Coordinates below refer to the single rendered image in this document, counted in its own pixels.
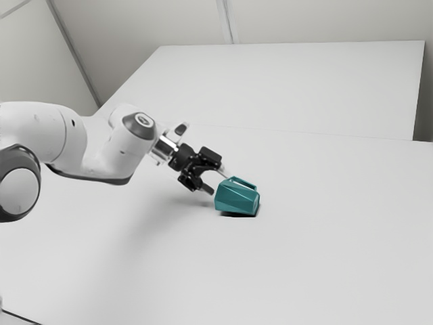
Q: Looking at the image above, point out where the teal faceted mug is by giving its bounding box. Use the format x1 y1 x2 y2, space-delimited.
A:
214 175 261 217

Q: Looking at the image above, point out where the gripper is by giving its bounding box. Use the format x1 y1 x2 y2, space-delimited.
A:
168 142 234 196

